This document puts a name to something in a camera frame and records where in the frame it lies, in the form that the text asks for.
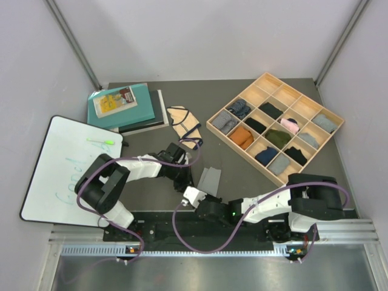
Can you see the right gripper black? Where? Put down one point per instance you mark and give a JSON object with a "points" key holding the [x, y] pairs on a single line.
{"points": [[209, 196]]}

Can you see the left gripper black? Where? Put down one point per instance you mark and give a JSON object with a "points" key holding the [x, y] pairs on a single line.
{"points": [[187, 181]]}

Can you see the grey underwear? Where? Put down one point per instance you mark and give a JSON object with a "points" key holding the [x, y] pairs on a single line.
{"points": [[209, 181]]}

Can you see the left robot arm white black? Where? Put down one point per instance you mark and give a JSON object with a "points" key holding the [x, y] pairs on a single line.
{"points": [[102, 184]]}

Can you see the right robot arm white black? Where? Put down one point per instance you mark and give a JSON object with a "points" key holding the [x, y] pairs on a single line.
{"points": [[305, 200]]}

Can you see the beige underwear navy trim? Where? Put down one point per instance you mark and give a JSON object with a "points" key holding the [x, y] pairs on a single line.
{"points": [[186, 125]]}

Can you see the navy blue rolled garment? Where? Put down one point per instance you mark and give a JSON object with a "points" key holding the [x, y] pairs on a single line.
{"points": [[265, 156]]}

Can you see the striped grey rolled garment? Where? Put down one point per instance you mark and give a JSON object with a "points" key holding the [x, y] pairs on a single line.
{"points": [[224, 122]]}

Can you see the orange rolled garment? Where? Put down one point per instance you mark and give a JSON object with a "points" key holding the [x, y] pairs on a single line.
{"points": [[242, 137]]}

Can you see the green marker pen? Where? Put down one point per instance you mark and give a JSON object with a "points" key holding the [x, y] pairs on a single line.
{"points": [[108, 142]]}

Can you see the grey rolled garment bottom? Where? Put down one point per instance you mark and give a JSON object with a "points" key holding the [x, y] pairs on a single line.
{"points": [[279, 164]]}

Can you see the dark grey book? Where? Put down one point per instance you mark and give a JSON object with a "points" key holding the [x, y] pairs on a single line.
{"points": [[159, 121]]}

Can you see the black rolled garment middle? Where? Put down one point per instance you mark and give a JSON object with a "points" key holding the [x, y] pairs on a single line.
{"points": [[255, 125]]}

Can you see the black rolled garment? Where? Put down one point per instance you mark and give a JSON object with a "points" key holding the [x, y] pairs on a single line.
{"points": [[296, 155], [271, 110], [255, 125]]}

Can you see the navy patterned rolled garment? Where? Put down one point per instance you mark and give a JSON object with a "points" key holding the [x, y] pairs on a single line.
{"points": [[239, 108]]}

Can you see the black rolled garment lower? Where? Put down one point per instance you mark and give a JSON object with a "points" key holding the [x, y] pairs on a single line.
{"points": [[296, 155]]}

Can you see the wooden compartment tray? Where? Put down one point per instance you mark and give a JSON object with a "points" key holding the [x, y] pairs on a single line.
{"points": [[291, 103]]}

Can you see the teal book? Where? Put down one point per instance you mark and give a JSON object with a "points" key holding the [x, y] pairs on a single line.
{"points": [[142, 112]]}

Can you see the small illustrated paperback book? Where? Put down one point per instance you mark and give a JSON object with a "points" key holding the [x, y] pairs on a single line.
{"points": [[116, 101]]}

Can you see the black rolled garment upper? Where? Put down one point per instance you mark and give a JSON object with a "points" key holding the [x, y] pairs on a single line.
{"points": [[271, 110]]}

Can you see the pink rolled garment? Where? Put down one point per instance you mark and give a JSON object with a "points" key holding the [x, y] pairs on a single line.
{"points": [[290, 126]]}

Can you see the grey rolled garment middle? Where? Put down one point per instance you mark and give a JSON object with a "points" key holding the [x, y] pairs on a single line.
{"points": [[309, 139]]}

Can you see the grey rolled garment right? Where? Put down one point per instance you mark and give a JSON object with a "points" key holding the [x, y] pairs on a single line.
{"points": [[325, 123]]}

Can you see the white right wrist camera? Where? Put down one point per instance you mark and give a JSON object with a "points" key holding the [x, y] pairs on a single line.
{"points": [[192, 196]]}

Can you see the whiteboard black frame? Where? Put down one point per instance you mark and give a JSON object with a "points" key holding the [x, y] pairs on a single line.
{"points": [[64, 157]]}

